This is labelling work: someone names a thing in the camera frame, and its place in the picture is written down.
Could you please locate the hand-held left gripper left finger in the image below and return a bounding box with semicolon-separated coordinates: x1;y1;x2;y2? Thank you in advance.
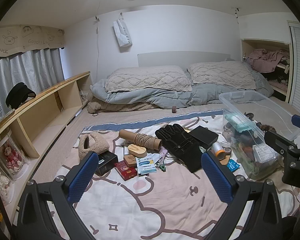
15;151;99;240

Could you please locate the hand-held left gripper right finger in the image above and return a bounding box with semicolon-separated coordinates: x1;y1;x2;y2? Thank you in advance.
201;151;283;240

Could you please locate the clear plastic storage bin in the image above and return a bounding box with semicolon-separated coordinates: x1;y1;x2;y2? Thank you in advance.
219;91;300;180

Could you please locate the mottled brown furry scrunchie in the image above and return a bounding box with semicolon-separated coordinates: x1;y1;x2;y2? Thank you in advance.
259;124;278;133

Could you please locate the white paper packet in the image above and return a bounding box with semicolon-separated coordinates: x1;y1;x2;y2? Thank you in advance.
252;144;278;165

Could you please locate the small blue sachet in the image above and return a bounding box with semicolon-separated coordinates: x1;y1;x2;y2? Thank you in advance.
226;159;240;172

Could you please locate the silver roll, orange end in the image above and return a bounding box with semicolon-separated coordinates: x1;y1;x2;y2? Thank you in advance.
213;142;225;159

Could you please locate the small glossy black box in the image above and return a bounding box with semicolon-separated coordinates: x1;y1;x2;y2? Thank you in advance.
94;151;119;176

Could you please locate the fluffy beige handbag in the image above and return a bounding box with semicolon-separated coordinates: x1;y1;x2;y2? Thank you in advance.
79;133;110;161

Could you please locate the flat black box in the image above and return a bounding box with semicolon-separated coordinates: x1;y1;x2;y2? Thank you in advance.
189;126;219;150

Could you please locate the teal wet wipes pack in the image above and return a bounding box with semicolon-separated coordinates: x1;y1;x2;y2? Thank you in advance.
224;114;255;133

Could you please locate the black glove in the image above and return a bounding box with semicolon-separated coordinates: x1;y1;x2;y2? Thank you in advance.
155;124;206;173

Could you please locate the square brown wooden box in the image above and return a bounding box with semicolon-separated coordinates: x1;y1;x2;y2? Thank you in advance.
123;154;138;168

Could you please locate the dark clothes pile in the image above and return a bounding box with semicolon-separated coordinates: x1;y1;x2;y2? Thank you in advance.
261;70;289;85

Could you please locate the printed blanket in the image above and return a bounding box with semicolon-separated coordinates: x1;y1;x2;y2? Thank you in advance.
30;109;300;240

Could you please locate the cardboard tube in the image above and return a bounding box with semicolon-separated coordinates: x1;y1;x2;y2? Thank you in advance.
119;129;163;150

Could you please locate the oval wooden block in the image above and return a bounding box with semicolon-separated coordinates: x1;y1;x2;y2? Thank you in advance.
127;144;147;158

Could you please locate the blue white medicine sachet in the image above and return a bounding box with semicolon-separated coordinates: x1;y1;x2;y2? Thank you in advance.
136;155;158;175

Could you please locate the pink clothes pile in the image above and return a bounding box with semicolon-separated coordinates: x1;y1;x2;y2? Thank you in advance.
245;49;289;73

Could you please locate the doll in clear jar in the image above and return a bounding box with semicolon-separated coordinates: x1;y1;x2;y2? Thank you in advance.
0;130;30;180

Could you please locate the beige fleece blanket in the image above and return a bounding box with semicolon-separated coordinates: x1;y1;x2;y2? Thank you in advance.
87;99;155;114

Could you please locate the white plush toy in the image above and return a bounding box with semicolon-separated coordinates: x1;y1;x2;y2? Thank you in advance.
0;167;13;205

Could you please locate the wooden shelf unit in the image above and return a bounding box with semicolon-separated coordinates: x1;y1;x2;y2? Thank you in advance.
0;71;93;230

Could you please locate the beige textured pillow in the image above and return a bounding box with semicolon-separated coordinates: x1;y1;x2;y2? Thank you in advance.
104;66;192;93
187;60;257;85

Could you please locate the cream closet shelf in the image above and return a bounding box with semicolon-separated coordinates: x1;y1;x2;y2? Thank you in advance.
241;39;293;103

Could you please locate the grey blue duvet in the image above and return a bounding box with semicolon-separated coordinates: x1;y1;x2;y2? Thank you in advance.
91;70;275;109

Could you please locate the black visor cap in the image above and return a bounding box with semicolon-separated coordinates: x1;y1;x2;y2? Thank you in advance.
5;82;37;109

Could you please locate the grey curtain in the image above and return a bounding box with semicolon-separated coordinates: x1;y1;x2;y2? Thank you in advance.
0;48;65;103

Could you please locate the white hanging bag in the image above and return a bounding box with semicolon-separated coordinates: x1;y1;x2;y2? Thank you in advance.
113;14;133;48

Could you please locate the beige printed valance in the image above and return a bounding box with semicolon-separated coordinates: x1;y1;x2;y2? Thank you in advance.
0;24;65;62

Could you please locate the small green handled tool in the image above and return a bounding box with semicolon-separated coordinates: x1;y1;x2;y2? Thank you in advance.
156;155;167;172

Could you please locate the thin hanging cable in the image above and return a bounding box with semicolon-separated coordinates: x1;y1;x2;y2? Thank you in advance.
94;0;107;80

